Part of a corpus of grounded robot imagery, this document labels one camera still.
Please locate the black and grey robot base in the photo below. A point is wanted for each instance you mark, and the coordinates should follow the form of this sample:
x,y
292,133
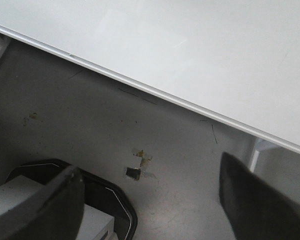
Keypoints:
x,y
108,213

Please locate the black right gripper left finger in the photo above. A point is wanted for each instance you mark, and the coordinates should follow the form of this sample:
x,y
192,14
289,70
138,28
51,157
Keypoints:
x,y
54,212

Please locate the white whiteboard stand leg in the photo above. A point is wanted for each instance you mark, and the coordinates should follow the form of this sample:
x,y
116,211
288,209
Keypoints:
x,y
260,145

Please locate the white whiteboard with aluminium frame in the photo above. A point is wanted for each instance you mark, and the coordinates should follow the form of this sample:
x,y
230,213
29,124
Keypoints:
x,y
235,61

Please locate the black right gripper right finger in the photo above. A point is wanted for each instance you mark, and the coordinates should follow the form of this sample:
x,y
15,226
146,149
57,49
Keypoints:
x,y
255,210

